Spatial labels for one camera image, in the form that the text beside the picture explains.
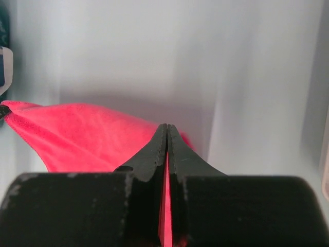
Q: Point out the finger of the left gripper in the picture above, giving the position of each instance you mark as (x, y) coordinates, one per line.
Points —
(4, 111)

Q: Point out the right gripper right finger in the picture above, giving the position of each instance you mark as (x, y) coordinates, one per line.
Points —
(210, 208)

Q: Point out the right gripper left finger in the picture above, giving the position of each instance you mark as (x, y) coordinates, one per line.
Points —
(120, 208)

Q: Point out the white blue patterned towel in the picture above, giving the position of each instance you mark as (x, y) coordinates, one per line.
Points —
(6, 69)

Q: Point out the pink red towel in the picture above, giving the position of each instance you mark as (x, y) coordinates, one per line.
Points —
(78, 137)

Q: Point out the cream plastic tray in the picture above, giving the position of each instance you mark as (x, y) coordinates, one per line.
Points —
(323, 165)

